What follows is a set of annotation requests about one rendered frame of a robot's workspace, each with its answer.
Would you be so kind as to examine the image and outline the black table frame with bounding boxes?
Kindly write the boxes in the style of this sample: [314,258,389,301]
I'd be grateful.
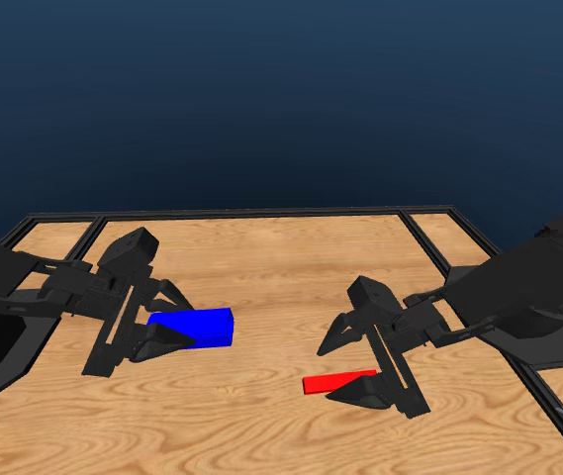
[0,205,563,475]

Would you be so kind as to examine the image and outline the thin red peg bar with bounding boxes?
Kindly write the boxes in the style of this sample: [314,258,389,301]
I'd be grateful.
[302,369,378,396]

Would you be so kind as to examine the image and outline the blue hollow socket block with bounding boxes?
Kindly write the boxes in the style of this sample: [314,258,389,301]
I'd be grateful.
[146,307,235,349]

